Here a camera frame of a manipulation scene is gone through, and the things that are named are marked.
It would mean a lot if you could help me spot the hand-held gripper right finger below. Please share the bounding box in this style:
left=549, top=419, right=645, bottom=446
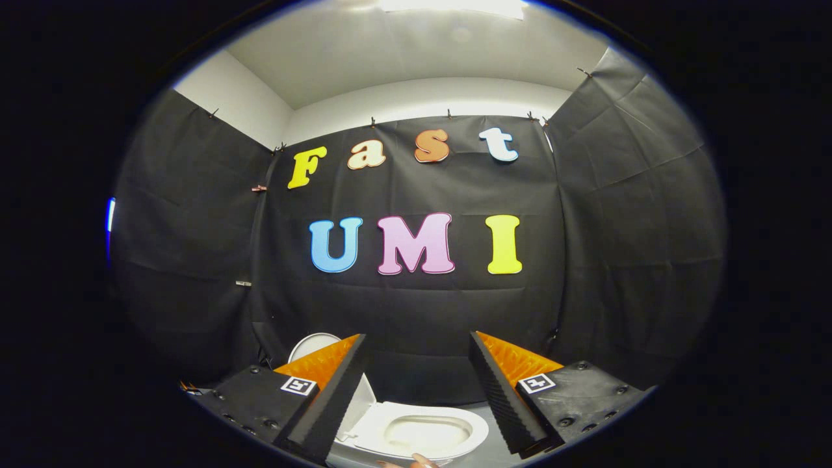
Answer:
left=469, top=330, right=653, bottom=458

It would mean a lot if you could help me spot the white toilet lid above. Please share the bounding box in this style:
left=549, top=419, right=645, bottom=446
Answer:
left=287, top=332, right=378, bottom=444

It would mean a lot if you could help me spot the white toilet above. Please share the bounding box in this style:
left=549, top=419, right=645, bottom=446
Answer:
left=333, top=400, right=490, bottom=465

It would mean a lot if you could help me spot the black backdrop cloth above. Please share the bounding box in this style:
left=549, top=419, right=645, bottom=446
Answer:
left=107, top=47, right=727, bottom=408

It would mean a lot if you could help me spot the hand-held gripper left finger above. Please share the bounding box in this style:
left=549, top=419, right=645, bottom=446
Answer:
left=187, top=333, right=369, bottom=467

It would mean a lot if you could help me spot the ceiling light panel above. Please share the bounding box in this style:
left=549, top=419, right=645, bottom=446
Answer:
left=378, top=0, right=527, bottom=20

